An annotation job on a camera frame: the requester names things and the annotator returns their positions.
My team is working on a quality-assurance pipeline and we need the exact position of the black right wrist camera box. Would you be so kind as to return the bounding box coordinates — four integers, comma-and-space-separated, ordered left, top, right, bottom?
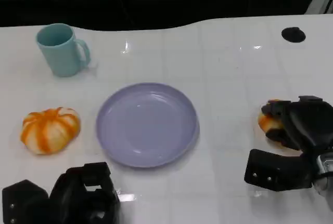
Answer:
244, 148, 317, 192

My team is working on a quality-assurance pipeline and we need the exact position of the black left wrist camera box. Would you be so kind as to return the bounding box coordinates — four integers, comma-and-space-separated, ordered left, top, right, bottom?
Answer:
2, 179, 50, 224

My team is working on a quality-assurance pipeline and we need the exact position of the lilac plate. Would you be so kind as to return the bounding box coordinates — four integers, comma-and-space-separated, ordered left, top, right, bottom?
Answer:
96, 82, 200, 169

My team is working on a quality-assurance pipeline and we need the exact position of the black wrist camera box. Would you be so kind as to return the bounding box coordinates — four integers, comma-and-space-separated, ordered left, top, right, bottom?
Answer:
2, 179, 50, 224
244, 148, 317, 192

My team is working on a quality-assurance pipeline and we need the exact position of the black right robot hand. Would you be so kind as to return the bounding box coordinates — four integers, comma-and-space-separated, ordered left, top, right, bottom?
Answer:
261, 95, 333, 154

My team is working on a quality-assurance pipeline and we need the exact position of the pale green mug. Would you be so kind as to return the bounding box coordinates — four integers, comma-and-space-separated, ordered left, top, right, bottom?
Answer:
35, 23, 91, 77

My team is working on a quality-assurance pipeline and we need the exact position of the black round cap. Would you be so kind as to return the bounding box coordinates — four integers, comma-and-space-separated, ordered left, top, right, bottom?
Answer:
281, 27, 306, 43

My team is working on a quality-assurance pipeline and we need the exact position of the orange white toy bread roll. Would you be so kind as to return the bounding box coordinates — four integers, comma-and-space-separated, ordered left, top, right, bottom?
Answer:
20, 107, 81, 155
257, 99, 300, 149

